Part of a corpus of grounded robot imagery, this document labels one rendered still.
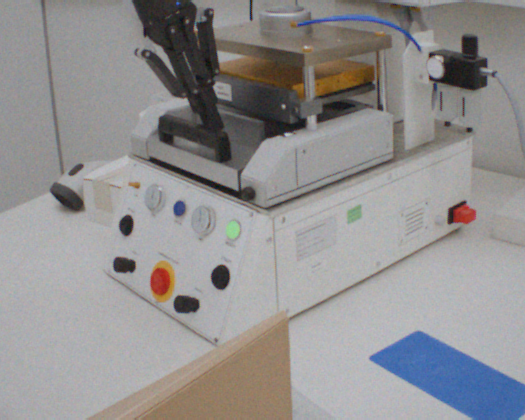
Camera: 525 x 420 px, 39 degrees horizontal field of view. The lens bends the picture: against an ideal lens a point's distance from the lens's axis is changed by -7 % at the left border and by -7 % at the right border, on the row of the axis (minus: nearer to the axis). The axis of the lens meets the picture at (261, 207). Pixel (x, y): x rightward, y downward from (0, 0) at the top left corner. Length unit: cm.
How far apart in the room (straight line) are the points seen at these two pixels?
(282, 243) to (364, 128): 20
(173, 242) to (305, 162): 23
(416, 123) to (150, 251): 45
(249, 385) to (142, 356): 59
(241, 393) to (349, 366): 54
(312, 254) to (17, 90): 168
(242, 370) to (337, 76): 73
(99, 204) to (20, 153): 122
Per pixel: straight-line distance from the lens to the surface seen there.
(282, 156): 100
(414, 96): 119
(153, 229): 117
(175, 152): 114
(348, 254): 113
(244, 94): 112
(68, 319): 117
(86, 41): 246
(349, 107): 120
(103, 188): 142
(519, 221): 131
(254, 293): 102
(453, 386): 97
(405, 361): 101
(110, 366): 104
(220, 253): 105
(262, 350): 47
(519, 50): 157
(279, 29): 115
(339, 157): 107
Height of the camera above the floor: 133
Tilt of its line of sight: 23 degrees down
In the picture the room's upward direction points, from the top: 4 degrees counter-clockwise
